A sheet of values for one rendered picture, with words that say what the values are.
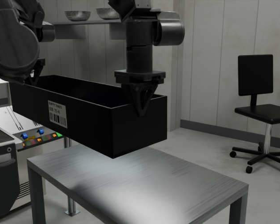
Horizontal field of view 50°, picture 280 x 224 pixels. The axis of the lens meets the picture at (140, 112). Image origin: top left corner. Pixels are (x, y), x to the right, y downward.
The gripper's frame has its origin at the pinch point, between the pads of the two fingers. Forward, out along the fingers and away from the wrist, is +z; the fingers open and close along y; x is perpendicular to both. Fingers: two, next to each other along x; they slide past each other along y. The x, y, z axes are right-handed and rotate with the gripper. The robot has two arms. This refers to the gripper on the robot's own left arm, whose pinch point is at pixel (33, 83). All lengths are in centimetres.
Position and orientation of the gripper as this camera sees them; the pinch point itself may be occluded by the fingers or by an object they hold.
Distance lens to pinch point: 114.8
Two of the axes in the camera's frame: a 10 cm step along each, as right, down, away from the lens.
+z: 0.0, 9.7, 2.6
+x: -7.3, 1.8, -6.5
